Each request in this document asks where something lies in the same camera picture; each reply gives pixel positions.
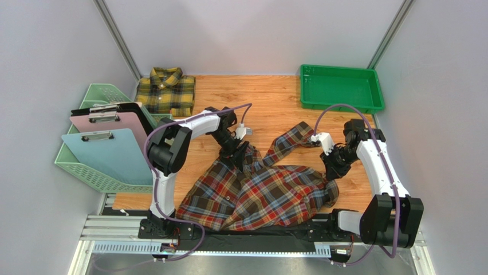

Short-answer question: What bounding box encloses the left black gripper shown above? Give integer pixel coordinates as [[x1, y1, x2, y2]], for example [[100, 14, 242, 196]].
[[211, 130, 250, 172]]

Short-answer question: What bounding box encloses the red brown plaid shirt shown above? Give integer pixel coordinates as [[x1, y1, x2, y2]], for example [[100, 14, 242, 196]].
[[176, 121, 340, 231]]

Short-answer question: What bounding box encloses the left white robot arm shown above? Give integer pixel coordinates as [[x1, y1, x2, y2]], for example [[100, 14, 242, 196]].
[[143, 107, 253, 221]]

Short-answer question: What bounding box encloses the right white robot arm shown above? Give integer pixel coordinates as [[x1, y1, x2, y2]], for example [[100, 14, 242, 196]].
[[312, 119, 424, 248]]

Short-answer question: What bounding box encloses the green plastic tray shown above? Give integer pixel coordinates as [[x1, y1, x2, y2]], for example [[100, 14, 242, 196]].
[[300, 64, 385, 115]]

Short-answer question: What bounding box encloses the yellow plaid folded shirt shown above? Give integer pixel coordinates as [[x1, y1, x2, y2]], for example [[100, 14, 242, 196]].
[[135, 67, 196, 117]]

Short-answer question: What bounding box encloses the blue clipboard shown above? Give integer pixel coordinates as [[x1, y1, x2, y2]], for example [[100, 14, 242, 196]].
[[56, 129, 152, 192]]

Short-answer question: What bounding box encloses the pink clipboard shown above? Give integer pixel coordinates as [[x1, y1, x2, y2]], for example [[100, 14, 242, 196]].
[[70, 111, 154, 151]]

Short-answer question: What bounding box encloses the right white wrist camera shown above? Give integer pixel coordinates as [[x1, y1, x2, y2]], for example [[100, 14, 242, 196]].
[[310, 132, 335, 156]]

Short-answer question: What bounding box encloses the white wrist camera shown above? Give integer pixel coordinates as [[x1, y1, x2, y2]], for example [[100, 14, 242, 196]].
[[310, 132, 335, 156], [234, 123, 253, 140]]

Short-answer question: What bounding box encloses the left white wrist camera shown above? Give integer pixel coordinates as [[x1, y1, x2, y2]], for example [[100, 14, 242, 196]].
[[234, 123, 253, 140]]

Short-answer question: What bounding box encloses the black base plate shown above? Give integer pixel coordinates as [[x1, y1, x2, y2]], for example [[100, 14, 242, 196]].
[[101, 206, 365, 253]]

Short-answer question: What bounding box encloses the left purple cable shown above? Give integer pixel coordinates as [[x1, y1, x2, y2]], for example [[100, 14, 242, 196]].
[[143, 103, 253, 263]]

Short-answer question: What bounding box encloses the aluminium rail frame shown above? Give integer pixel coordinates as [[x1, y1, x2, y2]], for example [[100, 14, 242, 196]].
[[69, 193, 435, 274]]

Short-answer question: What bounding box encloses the right corner aluminium post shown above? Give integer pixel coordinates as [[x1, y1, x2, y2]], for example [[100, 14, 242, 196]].
[[367, 0, 416, 69]]

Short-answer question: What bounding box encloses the corner aluminium post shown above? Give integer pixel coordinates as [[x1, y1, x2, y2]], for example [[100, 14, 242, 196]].
[[367, 0, 416, 69], [93, 0, 143, 81]]

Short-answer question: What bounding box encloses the left corner aluminium post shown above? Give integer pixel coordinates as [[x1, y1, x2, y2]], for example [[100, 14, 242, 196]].
[[93, 0, 143, 81]]

